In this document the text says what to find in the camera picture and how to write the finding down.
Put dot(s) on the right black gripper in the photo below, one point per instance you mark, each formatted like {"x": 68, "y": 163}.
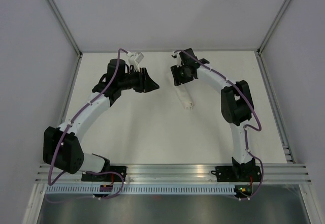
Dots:
{"x": 177, "y": 79}

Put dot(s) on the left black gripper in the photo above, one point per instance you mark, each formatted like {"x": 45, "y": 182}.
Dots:
{"x": 145, "y": 83}

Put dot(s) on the white cloth napkin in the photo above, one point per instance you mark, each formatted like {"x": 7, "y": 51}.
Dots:
{"x": 184, "y": 97}

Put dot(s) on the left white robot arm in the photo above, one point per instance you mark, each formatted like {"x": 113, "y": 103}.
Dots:
{"x": 62, "y": 145}

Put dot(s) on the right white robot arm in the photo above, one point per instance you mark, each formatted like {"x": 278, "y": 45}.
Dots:
{"x": 236, "y": 108}

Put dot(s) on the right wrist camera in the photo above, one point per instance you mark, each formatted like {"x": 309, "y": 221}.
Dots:
{"x": 175, "y": 55}

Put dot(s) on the aluminium mounting rail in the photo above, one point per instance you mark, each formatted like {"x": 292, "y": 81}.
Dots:
{"x": 201, "y": 174}

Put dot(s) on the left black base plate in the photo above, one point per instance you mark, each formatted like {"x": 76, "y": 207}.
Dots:
{"x": 114, "y": 174}

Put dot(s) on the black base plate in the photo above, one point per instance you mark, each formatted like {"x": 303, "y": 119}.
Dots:
{"x": 114, "y": 174}
{"x": 226, "y": 174}

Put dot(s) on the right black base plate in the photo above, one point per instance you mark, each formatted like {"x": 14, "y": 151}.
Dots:
{"x": 226, "y": 174}

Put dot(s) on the white slotted cable duct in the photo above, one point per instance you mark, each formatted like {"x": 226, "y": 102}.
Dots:
{"x": 151, "y": 189}

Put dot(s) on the left aluminium frame post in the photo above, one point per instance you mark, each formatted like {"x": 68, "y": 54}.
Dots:
{"x": 64, "y": 27}

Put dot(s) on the aluminium frame post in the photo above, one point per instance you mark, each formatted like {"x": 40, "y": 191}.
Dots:
{"x": 64, "y": 27}
{"x": 279, "y": 15}

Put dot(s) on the right aluminium frame post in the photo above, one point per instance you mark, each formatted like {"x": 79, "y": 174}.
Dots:
{"x": 279, "y": 15}

